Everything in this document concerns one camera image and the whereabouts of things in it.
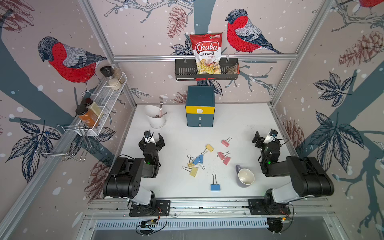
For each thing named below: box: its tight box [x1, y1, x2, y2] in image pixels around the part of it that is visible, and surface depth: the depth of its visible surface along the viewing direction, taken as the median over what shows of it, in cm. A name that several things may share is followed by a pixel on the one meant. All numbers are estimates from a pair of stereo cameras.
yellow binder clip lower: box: [181, 165, 199, 178], surface depth 87 cm
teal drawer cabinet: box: [185, 86, 216, 128], surface depth 95 cm
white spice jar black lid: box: [99, 65, 122, 91], surface depth 83 cm
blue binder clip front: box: [210, 173, 221, 192], surface depth 81 cm
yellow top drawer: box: [185, 106, 215, 114], surface depth 93 cm
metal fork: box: [159, 96, 164, 117], surface depth 106 cm
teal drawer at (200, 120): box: [186, 113, 215, 127], surface depth 103 cm
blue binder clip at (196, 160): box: [193, 156, 201, 166], surface depth 92 cm
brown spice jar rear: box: [112, 63, 125, 84], surface depth 87 cm
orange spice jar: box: [75, 106, 99, 128], surface depth 66 cm
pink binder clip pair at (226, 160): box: [222, 156, 231, 166], surface depth 92 cm
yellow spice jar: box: [85, 98, 104, 119], surface depth 69 cm
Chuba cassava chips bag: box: [189, 32, 223, 75], surface depth 84 cm
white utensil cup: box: [144, 105, 166, 128], surface depth 105 cm
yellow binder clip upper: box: [201, 144, 214, 156], surface depth 97 cm
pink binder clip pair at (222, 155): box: [217, 151, 231, 161], surface depth 94 cm
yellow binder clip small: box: [187, 154, 195, 168], surface depth 90 cm
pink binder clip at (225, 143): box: [221, 136, 232, 148], surface depth 100 cm
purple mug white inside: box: [235, 164, 255, 188], surface depth 79 cm
